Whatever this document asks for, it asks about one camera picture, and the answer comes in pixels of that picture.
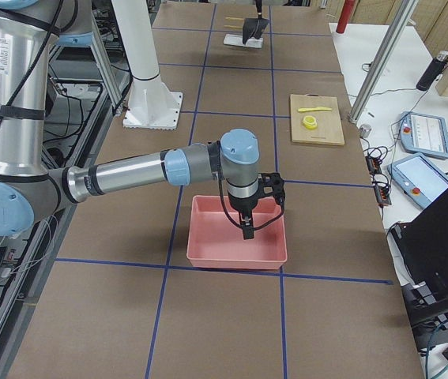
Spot bamboo cutting board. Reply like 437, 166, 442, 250
290, 94, 345, 146

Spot pink plastic bin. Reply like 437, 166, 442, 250
186, 195, 288, 270

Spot black monitor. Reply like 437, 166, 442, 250
391, 188, 448, 297

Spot white rack base tray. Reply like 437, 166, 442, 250
223, 33, 265, 50

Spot lower teach pendant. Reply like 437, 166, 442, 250
387, 153, 448, 209

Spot aluminium frame post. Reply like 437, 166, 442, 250
348, 0, 419, 124

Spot black water bottle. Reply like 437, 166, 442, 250
416, 51, 448, 92

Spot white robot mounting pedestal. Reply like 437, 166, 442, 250
111, 0, 183, 130

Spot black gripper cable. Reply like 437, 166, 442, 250
214, 141, 286, 231

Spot red cylinder bottle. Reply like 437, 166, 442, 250
336, 0, 356, 34

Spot inner wooden rack bar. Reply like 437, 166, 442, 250
224, 24, 242, 29

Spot upper teach pendant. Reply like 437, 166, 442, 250
399, 111, 448, 159

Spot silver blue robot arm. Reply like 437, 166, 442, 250
0, 1, 265, 239

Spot teach pendant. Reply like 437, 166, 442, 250
399, 111, 448, 159
387, 153, 448, 209

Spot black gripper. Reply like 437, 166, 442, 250
255, 0, 262, 18
228, 194, 257, 240

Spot grey and pink cloth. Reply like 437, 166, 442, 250
242, 17, 269, 44

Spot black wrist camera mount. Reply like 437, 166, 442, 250
257, 172, 286, 208

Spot yellow lemon slice toy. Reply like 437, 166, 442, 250
302, 115, 318, 130

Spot yellow plastic knife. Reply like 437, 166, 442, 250
297, 106, 333, 113

